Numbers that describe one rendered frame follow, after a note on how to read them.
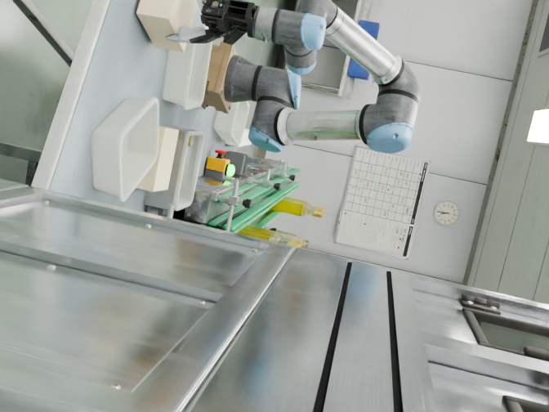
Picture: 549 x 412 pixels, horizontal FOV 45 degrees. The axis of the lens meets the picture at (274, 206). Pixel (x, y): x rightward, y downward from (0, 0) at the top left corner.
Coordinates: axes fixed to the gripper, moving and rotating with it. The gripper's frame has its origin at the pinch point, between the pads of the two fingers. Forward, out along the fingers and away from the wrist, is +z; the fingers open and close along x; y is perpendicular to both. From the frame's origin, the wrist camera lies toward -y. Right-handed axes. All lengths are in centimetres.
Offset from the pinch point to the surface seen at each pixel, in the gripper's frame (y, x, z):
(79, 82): 19.7, 28.5, 6.8
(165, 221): 30, 53, -21
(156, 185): -20.0, 37.2, -0.8
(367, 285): 41, 57, -55
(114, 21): 14.4, 11.9, 6.3
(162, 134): -14.3, 25.4, -0.5
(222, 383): 83, 73, -45
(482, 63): -573, -295, -143
